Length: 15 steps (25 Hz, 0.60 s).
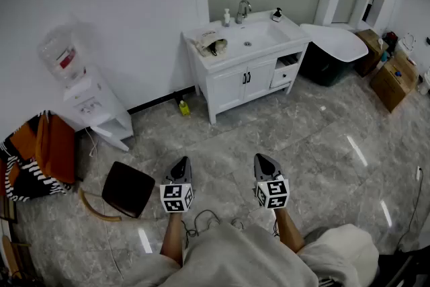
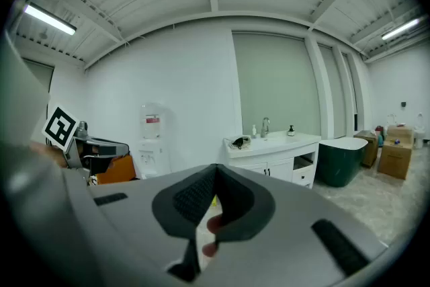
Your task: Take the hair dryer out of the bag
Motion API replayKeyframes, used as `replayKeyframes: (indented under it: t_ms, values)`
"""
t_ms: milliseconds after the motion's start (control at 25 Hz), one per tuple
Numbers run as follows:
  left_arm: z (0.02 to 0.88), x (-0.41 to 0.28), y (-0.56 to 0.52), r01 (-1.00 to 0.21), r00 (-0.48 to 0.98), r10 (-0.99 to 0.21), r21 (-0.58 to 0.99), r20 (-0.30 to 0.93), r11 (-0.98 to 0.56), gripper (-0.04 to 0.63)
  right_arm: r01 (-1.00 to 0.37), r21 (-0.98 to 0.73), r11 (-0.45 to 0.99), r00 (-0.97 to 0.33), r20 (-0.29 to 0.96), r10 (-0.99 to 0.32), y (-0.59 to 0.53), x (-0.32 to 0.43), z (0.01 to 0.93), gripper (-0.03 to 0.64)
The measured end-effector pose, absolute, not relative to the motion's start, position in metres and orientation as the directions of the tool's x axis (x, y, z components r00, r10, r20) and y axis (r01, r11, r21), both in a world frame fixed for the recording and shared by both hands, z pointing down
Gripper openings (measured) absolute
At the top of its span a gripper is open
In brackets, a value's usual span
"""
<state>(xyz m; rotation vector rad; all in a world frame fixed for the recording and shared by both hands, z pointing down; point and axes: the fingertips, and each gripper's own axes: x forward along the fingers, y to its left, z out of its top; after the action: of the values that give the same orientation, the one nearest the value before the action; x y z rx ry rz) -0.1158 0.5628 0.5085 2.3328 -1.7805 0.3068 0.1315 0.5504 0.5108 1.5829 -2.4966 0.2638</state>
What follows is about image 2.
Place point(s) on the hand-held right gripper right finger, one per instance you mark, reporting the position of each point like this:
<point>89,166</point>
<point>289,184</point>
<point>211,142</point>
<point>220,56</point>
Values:
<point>285,238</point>

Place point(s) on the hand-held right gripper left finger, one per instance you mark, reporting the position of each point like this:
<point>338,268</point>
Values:
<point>141,228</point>

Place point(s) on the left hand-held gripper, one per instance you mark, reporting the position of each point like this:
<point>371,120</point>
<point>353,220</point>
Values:
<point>60,127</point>

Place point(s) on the black hair dryer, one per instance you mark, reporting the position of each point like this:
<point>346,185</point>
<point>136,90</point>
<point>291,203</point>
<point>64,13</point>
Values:
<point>241,142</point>

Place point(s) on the beige cloth bag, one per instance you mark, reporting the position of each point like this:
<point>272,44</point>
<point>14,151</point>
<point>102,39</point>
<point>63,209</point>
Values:
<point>235,144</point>

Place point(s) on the person's left forearm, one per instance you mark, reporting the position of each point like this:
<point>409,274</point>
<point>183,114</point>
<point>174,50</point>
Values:
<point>45,152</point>

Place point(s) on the person's right hand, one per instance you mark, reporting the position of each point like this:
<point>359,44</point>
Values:
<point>214,224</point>

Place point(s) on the black white striped cloth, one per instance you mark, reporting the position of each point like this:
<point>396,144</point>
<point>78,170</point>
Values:
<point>92,179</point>

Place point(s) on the orange cloth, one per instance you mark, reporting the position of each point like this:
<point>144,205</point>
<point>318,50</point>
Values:
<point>117,171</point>

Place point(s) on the white water dispenser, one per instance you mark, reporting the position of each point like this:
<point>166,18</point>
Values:
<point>154,158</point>

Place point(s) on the white vanity sink cabinet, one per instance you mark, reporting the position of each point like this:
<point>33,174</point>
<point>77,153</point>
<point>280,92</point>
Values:
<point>272,158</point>

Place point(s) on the white loose basin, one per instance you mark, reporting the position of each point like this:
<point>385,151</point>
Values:
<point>339,161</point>

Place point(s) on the black pump bottle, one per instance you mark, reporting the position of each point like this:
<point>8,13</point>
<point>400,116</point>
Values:
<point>291,131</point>

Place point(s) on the ceiling tube light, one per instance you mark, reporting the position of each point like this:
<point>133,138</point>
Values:
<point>399,29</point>
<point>50,19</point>

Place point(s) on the white pump bottle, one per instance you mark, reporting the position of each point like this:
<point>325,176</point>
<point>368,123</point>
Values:
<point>254,130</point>

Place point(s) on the chrome faucet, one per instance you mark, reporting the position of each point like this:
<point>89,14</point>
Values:
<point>265,127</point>

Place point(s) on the large brown cardboard box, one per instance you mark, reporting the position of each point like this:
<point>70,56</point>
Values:
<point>394,159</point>

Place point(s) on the light brown cardboard box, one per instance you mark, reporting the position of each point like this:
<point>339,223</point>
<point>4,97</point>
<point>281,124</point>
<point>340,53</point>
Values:
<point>399,134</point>

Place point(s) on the wide grey roller blind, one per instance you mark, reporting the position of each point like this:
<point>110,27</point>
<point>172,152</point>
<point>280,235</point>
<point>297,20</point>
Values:
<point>275,84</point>

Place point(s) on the narrow grey roller blind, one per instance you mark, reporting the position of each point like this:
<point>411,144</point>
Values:
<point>334,90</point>
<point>350,87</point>

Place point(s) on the white toilet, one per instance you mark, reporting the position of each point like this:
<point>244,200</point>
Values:
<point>418,134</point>

